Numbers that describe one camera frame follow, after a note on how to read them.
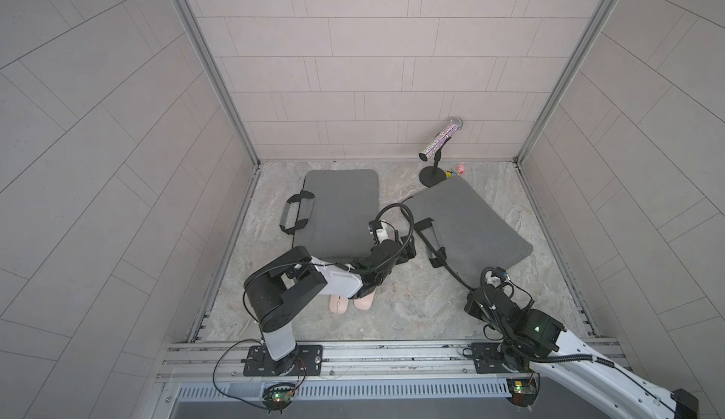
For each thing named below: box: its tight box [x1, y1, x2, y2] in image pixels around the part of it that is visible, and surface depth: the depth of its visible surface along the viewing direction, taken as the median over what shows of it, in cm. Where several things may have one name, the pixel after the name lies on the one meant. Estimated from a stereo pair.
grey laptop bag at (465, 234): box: [404, 176, 534, 288], surface depth 96 cm
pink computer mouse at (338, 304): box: [328, 294, 349, 315], surface depth 80 cm
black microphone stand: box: [419, 136, 453, 188], surface depth 112 cm
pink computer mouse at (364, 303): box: [353, 289, 376, 311], surface depth 81 cm
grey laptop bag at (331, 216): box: [279, 168, 379, 261], surface depth 100 cm
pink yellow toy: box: [445, 164, 466, 179], surface depth 114 cm
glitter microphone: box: [418, 117, 464, 163], surface depth 97 cm
